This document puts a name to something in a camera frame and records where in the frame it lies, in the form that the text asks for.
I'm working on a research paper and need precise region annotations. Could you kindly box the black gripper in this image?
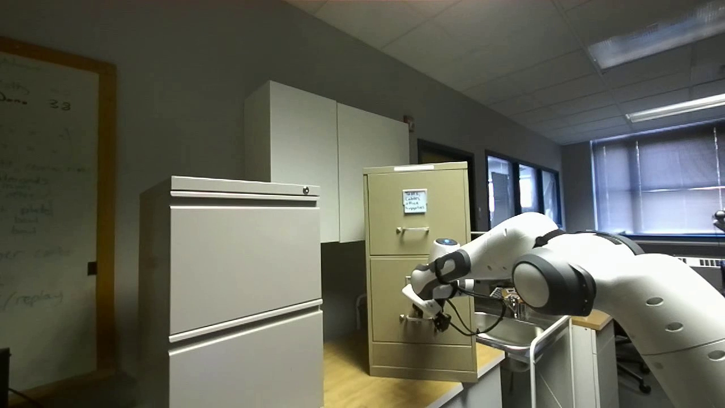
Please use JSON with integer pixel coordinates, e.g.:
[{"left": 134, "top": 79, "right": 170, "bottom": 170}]
[{"left": 400, "top": 283, "right": 450, "bottom": 332}]

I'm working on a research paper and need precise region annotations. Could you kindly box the beige bottom cabinet drawer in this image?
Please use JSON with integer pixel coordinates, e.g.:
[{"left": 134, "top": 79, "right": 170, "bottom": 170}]
[{"left": 367, "top": 256, "right": 432, "bottom": 345}]

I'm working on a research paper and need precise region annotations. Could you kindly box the beige cabinet drawer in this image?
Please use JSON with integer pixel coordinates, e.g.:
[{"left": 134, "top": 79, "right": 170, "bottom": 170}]
[
  {"left": 367, "top": 256, "right": 432, "bottom": 345},
  {"left": 367, "top": 168, "right": 469, "bottom": 256}
]

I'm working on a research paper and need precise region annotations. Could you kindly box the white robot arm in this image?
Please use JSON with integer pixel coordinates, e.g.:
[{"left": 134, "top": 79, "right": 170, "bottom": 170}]
[{"left": 400, "top": 213, "right": 725, "bottom": 408}]

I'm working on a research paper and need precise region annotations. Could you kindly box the beige top cabinet drawer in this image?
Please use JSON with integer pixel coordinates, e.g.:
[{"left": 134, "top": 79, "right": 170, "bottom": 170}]
[{"left": 367, "top": 168, "right": 469, "bottom": 256}]

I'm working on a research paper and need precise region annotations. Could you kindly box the beige file cabinet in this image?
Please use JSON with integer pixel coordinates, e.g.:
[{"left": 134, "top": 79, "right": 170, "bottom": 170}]
[{"left": 362, "top": 161, "right": 477, "bottom": 382}]

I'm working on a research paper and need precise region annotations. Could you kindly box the white base cabinet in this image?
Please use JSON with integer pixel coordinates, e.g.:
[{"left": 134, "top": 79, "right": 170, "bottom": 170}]
[{"left": 429, "top": 307, "right": 619, "bottom": 408}]

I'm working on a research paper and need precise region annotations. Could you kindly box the grey file cabinet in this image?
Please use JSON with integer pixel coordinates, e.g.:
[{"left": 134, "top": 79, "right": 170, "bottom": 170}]
[{"left": 138, "top": 174, "right": 324, "bottom": 408}]

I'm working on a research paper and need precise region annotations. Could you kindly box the steel sink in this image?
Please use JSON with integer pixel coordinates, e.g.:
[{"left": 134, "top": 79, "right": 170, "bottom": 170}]
[{"left": 473, "top": 313, "right": 565, "bottom": 360}]

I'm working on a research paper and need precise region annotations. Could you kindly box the window with blinds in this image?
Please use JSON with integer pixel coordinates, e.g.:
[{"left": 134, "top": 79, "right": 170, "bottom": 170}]
[{"left": 591, "top": 127, "right": 725, "bottom": 236}]

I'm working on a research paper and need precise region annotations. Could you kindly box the ceiling light panel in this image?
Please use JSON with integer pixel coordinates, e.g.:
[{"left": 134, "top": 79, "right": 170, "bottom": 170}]
[{"left": 586, "top": 0, "right": 725, "bottom": 69}]

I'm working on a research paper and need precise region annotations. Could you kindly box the ceiling light strip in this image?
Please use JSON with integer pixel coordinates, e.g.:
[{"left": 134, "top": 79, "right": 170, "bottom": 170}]
[{"left": 625, "top": 93, "right": 725, "bottom": 122}]

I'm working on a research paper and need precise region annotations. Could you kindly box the wood-framed whiteboard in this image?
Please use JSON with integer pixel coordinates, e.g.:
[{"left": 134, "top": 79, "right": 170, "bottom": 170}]
[{"left": 0, "top": 35, "right": 116, "bottom": 392}]

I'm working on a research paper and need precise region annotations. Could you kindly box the white wall cupboard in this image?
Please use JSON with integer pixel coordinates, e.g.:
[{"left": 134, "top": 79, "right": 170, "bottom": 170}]
[{"left": 243, "top": 81, "right": 411, "bottom": 242}]

